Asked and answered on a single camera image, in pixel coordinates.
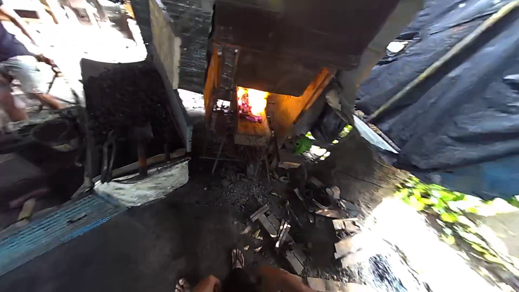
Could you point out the forge with burning fire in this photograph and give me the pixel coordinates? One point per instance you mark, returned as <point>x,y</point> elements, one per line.
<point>252,129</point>

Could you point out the pile of wood scraps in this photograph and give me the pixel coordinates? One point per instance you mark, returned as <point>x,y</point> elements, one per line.
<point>269,224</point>

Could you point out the dark metal hood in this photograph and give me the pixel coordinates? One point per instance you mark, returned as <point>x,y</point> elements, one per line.
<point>292,52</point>

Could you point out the whitish sack cloth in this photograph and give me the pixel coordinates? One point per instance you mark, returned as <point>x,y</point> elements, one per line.
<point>152,184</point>

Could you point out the pale flat strip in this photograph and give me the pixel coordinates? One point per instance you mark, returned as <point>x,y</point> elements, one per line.
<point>373,134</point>

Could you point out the tall dark panel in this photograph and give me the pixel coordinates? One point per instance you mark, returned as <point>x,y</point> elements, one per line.
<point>194,48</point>

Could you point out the person's legs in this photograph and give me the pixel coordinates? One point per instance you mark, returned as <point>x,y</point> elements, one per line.
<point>284,280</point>

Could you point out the dark bin of charcoal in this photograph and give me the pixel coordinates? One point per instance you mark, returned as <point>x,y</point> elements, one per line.
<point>125,93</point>

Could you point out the green leafy plant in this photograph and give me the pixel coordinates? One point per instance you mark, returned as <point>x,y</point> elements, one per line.
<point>446,207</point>

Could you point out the long wooden pole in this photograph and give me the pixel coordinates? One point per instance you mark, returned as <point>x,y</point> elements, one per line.
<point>438,63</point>

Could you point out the black plastic tarpaulin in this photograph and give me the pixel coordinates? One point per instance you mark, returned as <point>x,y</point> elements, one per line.
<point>458,105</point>

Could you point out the blue plastic grating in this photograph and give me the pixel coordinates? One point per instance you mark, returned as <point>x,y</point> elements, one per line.
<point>61,227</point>

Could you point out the blue tarpaulin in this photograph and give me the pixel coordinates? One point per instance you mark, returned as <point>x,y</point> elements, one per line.
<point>482,178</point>

